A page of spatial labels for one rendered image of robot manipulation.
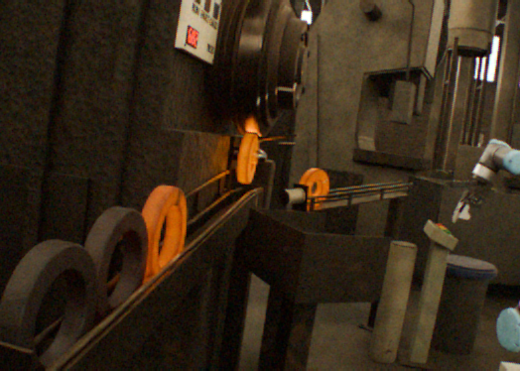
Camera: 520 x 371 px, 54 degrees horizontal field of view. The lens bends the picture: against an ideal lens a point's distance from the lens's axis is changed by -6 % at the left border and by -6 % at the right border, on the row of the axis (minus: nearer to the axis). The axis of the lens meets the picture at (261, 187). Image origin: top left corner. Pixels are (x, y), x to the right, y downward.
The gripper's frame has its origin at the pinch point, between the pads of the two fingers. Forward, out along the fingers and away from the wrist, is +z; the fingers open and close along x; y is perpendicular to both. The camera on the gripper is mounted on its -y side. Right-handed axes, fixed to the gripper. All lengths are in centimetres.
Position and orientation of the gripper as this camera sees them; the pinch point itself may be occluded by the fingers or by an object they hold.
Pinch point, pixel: (453, 218)
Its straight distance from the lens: 230.3
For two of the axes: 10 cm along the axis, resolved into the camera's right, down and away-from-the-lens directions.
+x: 1.8, -0.7, 9.8
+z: -4.7, 8.7, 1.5
